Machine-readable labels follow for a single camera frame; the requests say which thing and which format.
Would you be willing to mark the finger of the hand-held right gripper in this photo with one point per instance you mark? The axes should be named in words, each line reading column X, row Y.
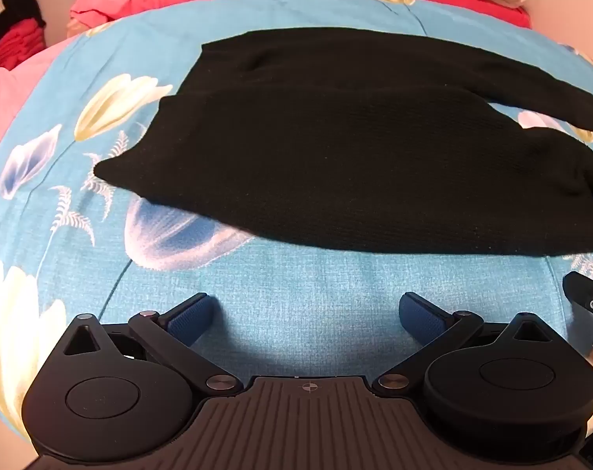
column 583, row 293

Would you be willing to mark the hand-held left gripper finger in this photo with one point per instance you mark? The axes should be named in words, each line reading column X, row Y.
column 420, row 320

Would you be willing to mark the blue floral bed sheet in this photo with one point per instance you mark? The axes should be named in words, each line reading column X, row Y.
column 301, row 293

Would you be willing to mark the pink cloth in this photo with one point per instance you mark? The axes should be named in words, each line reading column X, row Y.
column 7, row 98

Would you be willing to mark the pile of red clothes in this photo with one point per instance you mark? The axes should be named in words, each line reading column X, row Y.
column 19, row 41

